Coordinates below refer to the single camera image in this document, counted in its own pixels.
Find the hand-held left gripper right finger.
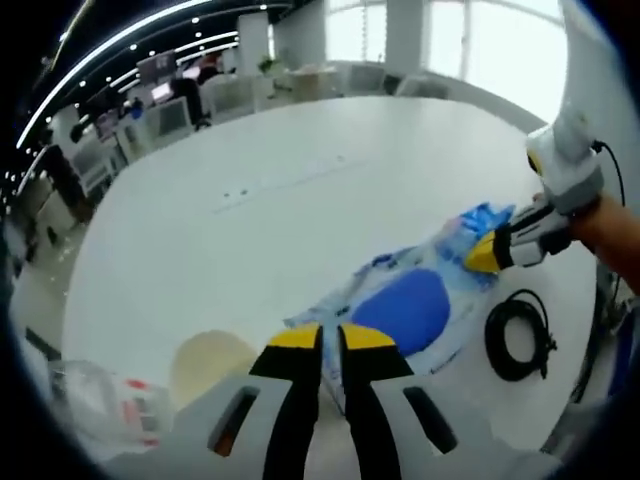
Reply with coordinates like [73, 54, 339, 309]
[337, 322, 564, 480]

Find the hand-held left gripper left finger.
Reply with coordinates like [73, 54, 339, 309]
[107, 322, 325, 480]

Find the blue plastic packet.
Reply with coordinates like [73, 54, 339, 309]
[442, 201, 519, 251]

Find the printed paper cup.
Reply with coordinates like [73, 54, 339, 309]
[168, 329, 261, 409]

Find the clear bag with blue pad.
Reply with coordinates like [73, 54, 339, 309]
[283, 227, 501, 416]

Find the black cable coil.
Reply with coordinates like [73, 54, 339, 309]
[483, 288, 559, 384]

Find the clear plastic bag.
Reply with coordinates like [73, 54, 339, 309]
[47, 357, 174, 451]

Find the bright window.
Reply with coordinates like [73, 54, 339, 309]
[324, 0, 571, 119]

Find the curved ceiling light strip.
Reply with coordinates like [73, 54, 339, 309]
[14, 0, 261, 149]

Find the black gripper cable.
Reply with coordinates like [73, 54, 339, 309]
[592, 140, 629, 206]

